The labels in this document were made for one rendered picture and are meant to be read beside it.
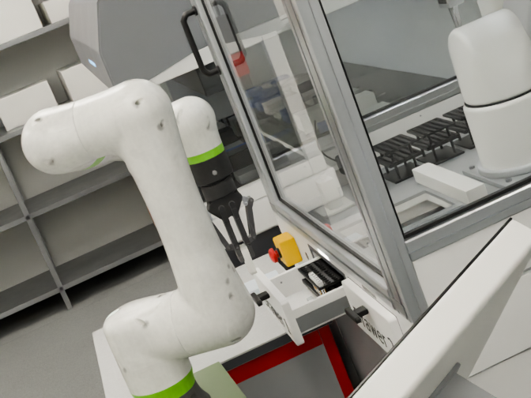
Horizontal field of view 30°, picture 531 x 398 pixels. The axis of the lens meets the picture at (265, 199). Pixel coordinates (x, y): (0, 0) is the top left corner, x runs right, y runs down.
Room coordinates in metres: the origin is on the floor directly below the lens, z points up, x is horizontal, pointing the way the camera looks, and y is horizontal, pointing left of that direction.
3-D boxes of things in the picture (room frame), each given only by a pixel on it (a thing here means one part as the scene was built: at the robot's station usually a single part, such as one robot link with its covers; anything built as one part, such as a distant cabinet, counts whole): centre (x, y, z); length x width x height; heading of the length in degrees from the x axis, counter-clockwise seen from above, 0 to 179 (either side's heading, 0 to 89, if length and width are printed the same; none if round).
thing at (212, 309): (1.77, 0.17, 1.25); 0.16 x 0.13 x 0.53; 76
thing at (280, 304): (2.14, 0.07, 0.87); 0.29 x 0.02 x 0.11; 9
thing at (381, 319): (1.85, -0.12, 0.87); 0.29 x 0.02 x 0.11; 9
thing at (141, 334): (1.80, 0.31, 1.02); 0.16 x 0.13 x 0.19; 76
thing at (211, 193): (2.17, 0.09, 1.15); 0.08 x 0.07 x 0.09; 99
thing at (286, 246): (2.49, 0.00, 0.88); 0.07 x 0.05 x 0.07; 9
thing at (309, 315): (2.18, -0.14, 0.86); 0.40 x 0.26 x 0.06; 99
